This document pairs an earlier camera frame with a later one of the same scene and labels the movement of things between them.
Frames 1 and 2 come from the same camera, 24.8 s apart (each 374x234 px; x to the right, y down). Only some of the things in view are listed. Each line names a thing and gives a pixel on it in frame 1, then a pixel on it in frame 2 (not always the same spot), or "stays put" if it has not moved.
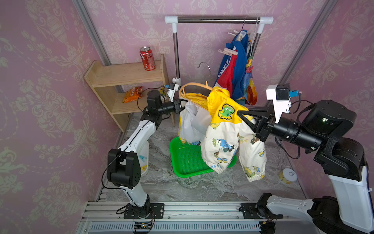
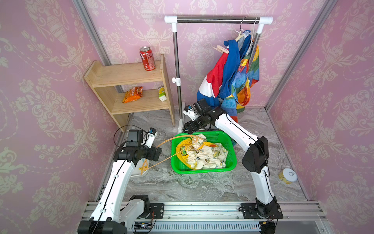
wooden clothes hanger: x=184 y=98 → x=145 y=166
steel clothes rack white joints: x=174 y=20 stays put
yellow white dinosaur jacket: x=214 y=122 → x=196 y=153
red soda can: x=148 y=58 stays put
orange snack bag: x=132 y=94 stays put
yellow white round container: x=288 y=176 stays put
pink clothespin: x=228 y=51 → x=221 y=48
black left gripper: x=177 y=108 → x=151 y=155
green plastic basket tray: x=187 y=159 → x=224 y=138
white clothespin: x=235 y=31 → x=239 y=36
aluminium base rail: x=109 y=218 stays put
